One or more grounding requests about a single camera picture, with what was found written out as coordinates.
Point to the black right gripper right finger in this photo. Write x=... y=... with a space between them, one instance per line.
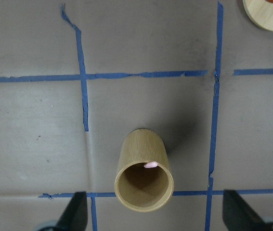
x=237 y=215

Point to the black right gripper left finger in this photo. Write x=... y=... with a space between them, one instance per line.
x=75 y=216

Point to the pink chopstick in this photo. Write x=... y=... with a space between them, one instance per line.
x=152 y=164

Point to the bamboo chopstick holder cup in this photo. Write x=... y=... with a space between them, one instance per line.
x=143 y=189

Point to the brown paper table cover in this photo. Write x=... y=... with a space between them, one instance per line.
x=77 y=76

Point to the round wooden stand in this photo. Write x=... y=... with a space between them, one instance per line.
x=260 y=12

